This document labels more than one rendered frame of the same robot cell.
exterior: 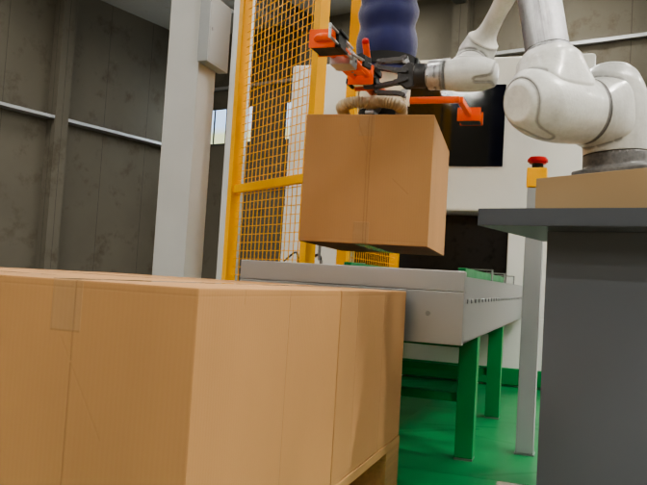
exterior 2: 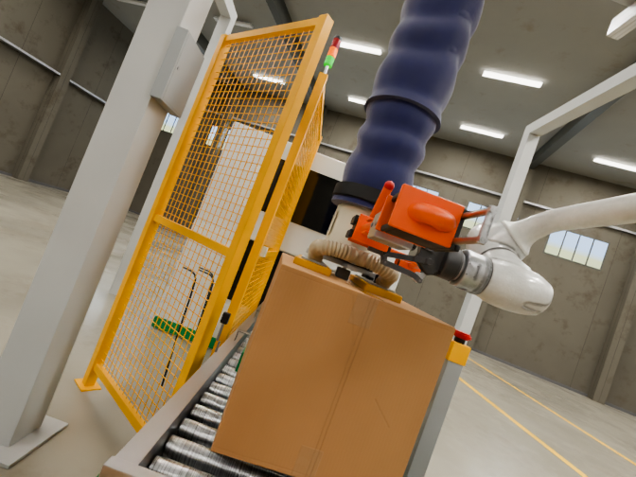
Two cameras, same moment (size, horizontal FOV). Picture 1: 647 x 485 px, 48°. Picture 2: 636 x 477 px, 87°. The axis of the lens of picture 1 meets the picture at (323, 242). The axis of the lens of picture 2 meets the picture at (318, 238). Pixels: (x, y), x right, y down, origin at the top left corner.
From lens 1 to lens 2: 171 cm
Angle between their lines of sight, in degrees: 20
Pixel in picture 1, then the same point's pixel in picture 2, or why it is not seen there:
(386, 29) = (395, 167)
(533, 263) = (432, 434)
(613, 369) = not seen: outside the picture
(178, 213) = (77, 247)
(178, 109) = (112, 136)
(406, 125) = (416, 330)
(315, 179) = (264, 365)
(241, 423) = not seen: outside the picture
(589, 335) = not seen: outside the picture
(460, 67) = (516, 283)
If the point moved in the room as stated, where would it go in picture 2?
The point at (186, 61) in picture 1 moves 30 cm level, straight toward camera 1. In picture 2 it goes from (137, 89) to (141, 68)
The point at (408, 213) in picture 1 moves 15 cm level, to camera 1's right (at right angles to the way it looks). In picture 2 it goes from (381, 453) to (436, 463)
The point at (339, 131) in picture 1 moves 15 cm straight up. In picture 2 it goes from (322, 306) to (347, 238)
